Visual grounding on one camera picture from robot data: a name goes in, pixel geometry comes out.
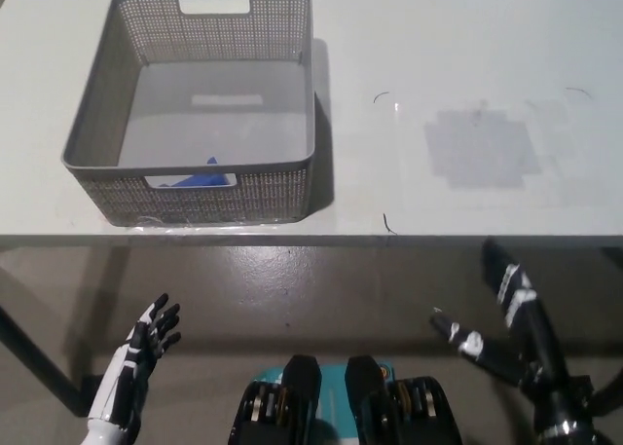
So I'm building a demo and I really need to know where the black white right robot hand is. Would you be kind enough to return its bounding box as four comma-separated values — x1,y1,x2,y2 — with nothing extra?
429,237,568,397

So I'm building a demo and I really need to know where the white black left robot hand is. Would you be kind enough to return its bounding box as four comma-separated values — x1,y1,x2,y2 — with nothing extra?
86,292,183,434

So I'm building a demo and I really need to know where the blue chess rook piece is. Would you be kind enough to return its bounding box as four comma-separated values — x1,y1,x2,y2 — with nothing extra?
156,156,234,189

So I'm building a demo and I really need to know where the black metal table leg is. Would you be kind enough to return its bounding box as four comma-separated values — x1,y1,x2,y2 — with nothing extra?
0,302,106,417

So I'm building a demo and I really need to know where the black teal robot body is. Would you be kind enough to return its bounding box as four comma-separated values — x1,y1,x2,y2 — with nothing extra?
227,354,463,445

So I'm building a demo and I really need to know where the grey tape patch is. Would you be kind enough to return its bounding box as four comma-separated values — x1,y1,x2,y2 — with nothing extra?
421,105,543,192

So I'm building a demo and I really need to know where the grey perforated plastic basket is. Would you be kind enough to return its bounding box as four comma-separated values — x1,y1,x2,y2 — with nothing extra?
61,0,318,228

